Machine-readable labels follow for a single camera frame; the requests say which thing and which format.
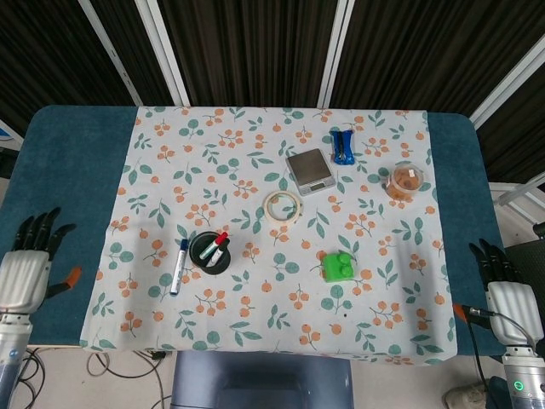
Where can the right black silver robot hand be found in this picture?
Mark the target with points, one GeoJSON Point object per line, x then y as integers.
{"type": "Point", "coordinates": [508, 307]}

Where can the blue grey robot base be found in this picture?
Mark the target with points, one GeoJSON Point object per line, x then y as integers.
{"type": "Point", "coordinates": [262, 381]}

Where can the blue plastic package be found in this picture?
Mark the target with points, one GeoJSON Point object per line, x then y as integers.
{"type": "Point", "coordinates": [342, 147]}

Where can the silver digital pocket scale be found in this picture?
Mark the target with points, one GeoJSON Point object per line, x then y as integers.
{"type": "Point", "coordinates": [308, 166]}

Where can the green plastic toy block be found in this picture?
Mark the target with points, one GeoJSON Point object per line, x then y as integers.
{"type": "Point", "coordinates": [334, 268]}

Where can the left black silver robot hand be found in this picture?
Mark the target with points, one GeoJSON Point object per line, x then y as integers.
{"type": "Point", "coordinates": [23, 277]}

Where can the red marker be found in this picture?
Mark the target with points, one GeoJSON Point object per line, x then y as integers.
{"type": "Point", "coordinates": [213, 246]}

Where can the beige shoe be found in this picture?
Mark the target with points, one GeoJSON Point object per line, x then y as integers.
{"type": "Point", "coordinates": [464, 395]}

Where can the blue cap marker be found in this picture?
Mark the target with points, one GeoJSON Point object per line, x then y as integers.
{"type": "Point", "coordinates": [179, 268]}

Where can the beige masking tape roll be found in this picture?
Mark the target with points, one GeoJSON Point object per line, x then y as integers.
{"type": "Point", "coordinates": [268, 213]}

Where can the black cap marker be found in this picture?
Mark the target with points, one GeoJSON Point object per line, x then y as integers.
{"type": "Point", "coordinates": [218, 252]}

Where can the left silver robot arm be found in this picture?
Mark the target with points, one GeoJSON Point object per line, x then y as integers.
{"type": "Point", "coordinates": [13, 358]}

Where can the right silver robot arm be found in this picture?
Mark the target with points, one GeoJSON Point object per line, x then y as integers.
{"type": "Point", "coordinates": [523, 379]}

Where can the clear jar of rubber bands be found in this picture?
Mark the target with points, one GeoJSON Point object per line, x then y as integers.
{"type": "Point", "coordinates": [404, 181]}

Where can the teal felt table cover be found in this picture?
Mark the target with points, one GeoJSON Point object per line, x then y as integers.
{"type": "Point", "coordinates": [72, 170]}

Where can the white aluminium frame rail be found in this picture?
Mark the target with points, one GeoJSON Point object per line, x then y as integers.
{"type": "Point", "coordinates": [517, 198]}

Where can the floral fruit print tablecloth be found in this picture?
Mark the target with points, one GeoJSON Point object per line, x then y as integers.
{"type": "Point", "coordinates": [272, 307]}

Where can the black mesh pen holder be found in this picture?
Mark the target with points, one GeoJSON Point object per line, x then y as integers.
{"type": "Point", "coordinates": [210, 266]}

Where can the white partition frame post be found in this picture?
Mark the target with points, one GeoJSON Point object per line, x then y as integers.
{"type": "Point", "coordinates": [336, 51]}
{"type": "Point", "coordinates": [164, 51]}
{"type": "Point", "coordinates": [506, 81]}
{"type": "Point", "coordinates": [113, 55]}

